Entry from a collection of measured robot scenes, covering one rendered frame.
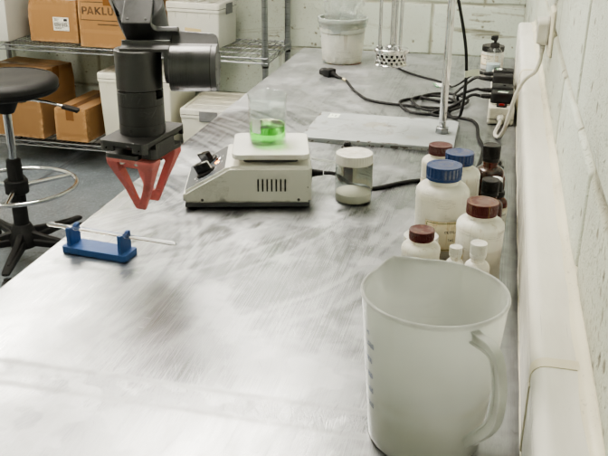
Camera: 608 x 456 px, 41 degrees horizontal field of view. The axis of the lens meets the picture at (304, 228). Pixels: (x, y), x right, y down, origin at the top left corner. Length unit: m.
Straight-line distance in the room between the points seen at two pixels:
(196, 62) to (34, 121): 2.96
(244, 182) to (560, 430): 0.75
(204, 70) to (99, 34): 2.68
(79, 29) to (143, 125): 2.77
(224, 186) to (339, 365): 0.48
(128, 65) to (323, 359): 0.42
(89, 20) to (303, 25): 0.93
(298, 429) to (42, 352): 0.31
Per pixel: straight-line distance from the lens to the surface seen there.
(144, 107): 1.03
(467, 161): 1.21
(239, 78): 3.92
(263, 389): 0.85
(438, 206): 1.09
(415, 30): 3.71
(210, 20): 3.57
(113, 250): 1.15
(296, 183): 1.28
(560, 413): 0.67
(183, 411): 0.83
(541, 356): 0.74
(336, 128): 1.69
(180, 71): 1.01
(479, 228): 1.03
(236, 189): 1.28
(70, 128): 3.86
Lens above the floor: 1.23
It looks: 23 degrees down
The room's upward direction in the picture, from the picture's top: 1 degrees clockwise
